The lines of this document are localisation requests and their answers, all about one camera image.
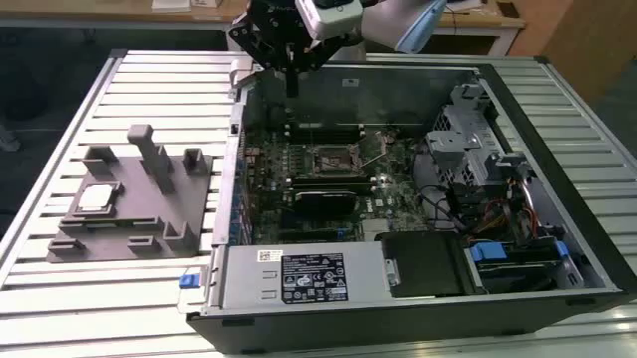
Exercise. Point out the wooden cabinet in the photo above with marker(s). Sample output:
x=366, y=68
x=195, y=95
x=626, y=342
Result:
x=586, y=37

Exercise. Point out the black expansion slot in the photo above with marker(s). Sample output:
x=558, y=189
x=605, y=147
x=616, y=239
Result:
x=309, y=235

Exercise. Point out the white case sticker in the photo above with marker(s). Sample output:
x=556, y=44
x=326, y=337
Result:
x=350, y=82

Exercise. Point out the black plastic shroud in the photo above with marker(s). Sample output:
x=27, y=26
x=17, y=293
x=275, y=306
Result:
x=422, y=264

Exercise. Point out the small black graphics card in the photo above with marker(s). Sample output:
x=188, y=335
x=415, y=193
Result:
x=323, y=203

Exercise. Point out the green motherboard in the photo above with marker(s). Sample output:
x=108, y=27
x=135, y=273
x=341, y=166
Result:
x=398, y=175

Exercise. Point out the blue disk carrier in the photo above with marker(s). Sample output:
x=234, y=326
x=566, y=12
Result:
x=488, y=251

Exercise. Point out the blue case latch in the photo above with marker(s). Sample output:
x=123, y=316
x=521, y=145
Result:
x=188, y=280

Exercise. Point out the grey chair leg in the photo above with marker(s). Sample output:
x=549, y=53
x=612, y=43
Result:
x=8, y=143

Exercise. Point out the black power supply label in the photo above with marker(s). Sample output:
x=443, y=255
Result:
x=313, y=277

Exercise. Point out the grey parts rack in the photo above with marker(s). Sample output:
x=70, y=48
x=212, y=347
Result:
x=150, y=209

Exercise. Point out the silver metal drive cage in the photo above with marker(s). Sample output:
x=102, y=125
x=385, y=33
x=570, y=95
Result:
x=462, y=141

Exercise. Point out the black CPU socket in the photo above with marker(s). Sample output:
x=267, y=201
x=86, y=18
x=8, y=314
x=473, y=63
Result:
x=330, y=160

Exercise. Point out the white QR code sticker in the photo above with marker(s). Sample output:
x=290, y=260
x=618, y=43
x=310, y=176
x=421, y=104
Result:
x=270, y=256

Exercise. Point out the black RAM slot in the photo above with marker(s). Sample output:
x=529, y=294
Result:
x=329, y=188
x=333, y=138
x=329, y=180
x=333, y=129

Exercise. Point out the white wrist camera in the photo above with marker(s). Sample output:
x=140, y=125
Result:
x=333, y=20

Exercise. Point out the black open PC case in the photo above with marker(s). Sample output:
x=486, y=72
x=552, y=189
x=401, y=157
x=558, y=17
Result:
x=349, y=328

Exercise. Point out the small silver heat sink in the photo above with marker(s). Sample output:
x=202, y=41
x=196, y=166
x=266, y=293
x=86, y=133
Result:
x=375, y=227

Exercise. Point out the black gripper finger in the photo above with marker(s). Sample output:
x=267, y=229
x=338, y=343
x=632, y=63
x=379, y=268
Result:
x=246, y=37
x=313, y=61

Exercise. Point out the small white box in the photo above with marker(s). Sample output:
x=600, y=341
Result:
x=206, y=3

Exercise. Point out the silver square CPU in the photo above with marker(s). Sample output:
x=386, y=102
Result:
x=96, y=197

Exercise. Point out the silver power supply unit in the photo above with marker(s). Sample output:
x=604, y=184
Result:
x=239, y=276

